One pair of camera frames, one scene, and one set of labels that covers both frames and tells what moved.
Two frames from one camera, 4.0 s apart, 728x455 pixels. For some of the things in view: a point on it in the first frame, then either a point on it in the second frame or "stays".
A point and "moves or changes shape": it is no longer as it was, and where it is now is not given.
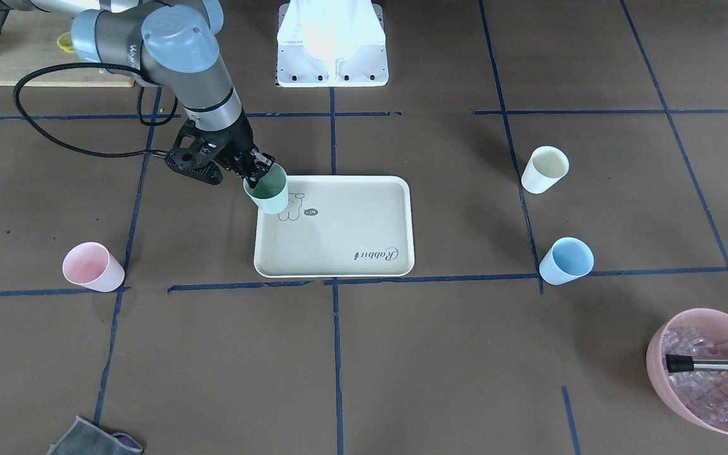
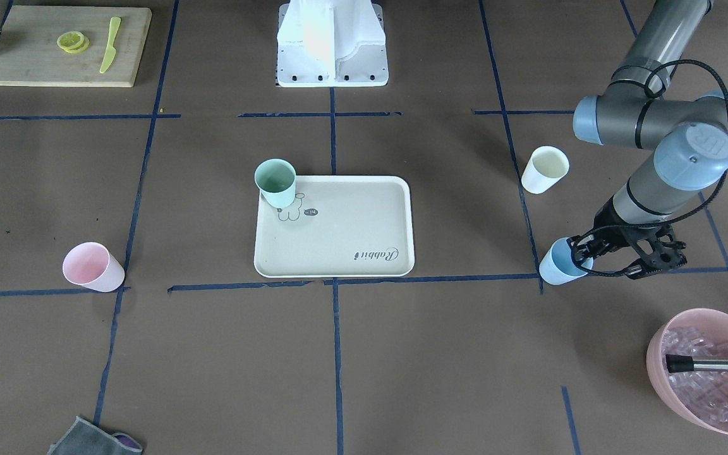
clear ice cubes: x=713 y=396 stays
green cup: x=270 y=194 moves or changes shape
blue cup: x=569 y=259 stays
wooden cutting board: x=26 y=40 stays
